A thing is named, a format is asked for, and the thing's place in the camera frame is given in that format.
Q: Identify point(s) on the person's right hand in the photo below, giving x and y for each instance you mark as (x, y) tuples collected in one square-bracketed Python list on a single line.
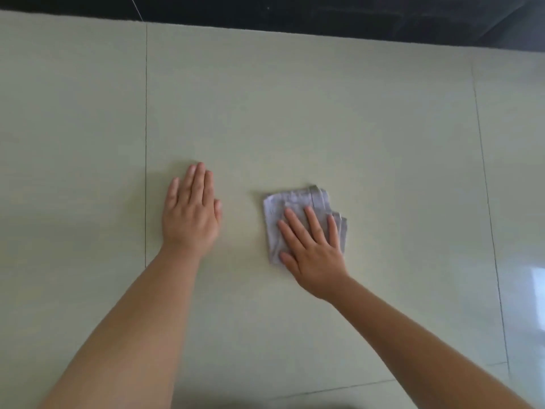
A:
[(315, 259)]

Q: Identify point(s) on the person's left hand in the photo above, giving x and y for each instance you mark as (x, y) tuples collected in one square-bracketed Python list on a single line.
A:
[(190, 221)]

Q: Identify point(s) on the person's left little finger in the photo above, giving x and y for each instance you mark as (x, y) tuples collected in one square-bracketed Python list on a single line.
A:
[(172, 193)]

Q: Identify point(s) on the person's left middle finger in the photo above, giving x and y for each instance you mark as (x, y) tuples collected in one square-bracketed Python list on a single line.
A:
[(199, 181)]

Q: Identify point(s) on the person's right little finger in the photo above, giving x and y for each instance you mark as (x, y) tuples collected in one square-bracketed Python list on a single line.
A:
[(333, 232)]

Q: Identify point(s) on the person's right middle finger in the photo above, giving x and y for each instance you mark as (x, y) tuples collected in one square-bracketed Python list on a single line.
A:
[(298, 225)]

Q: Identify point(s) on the person's right thumb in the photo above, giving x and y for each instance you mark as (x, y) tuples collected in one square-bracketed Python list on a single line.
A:
[(288, 261)]

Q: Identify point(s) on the person's left thumb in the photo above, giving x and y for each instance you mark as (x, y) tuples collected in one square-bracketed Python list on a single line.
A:
[(218, 212)]

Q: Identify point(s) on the grey cleaning cloth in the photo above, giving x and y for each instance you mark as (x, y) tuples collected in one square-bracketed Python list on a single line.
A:
[(276, 212)]

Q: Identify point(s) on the person's right forearm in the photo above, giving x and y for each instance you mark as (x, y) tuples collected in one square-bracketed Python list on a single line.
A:
[(417, 349)]

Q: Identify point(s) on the person's left forearm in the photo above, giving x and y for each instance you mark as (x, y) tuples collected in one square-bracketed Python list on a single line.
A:
[(127, 332)]

